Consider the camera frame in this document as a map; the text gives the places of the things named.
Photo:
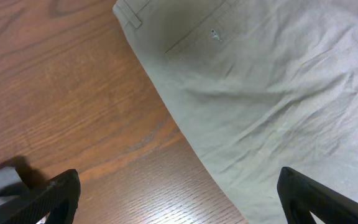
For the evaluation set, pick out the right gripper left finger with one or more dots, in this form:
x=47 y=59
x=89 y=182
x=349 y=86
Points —
x=57 y=200

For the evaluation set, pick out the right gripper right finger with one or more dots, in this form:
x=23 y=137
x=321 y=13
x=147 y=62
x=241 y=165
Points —
x=303 y=198

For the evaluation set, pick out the grey shorts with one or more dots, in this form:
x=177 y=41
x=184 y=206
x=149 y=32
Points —
x=11 y=185

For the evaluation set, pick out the beige khaki shorts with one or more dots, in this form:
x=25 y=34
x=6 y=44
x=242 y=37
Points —
x=254 y=86

